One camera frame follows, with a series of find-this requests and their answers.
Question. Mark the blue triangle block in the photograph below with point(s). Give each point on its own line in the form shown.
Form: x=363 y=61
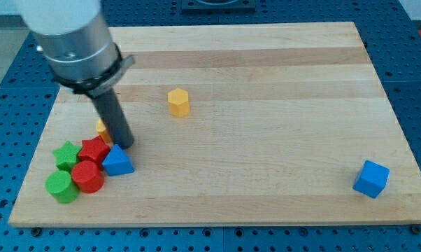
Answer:
x=117 y=162

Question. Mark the black screw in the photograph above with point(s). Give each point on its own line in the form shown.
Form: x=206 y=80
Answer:
x=415 y=229
x=36 y=231

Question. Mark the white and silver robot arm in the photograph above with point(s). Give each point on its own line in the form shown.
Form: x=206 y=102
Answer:
x=75 y=39

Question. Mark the red cylinder block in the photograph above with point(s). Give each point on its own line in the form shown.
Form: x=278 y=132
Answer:
x=87 y=176

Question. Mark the green star block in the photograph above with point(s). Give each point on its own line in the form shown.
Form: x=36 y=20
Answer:
x=66 y=156

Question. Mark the black screw right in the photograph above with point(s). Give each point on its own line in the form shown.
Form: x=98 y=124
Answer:
x=415 y=229

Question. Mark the red star block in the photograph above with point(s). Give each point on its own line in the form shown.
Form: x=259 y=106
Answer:
x=94 y=150

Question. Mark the light wooden board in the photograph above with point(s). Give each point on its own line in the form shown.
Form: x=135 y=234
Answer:
x=282 y=119

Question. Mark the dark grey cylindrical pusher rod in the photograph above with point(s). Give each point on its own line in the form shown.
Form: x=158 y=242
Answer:
x=110 y=112

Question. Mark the blue cube block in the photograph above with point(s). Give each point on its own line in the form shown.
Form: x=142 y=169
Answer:
x=372 y=179

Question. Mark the black screw left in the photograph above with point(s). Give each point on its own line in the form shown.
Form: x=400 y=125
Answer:
x=36 y=231

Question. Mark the green cylinder block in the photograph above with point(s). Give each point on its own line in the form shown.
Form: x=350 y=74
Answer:
x=61 y=187

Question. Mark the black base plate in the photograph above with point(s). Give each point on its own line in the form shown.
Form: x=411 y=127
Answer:
x=217 y=5

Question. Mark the yellow hexagon block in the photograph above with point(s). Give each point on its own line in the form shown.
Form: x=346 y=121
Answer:
x=178 y=101

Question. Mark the yellow block behind rod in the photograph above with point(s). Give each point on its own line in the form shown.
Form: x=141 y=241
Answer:
x=103 y=132

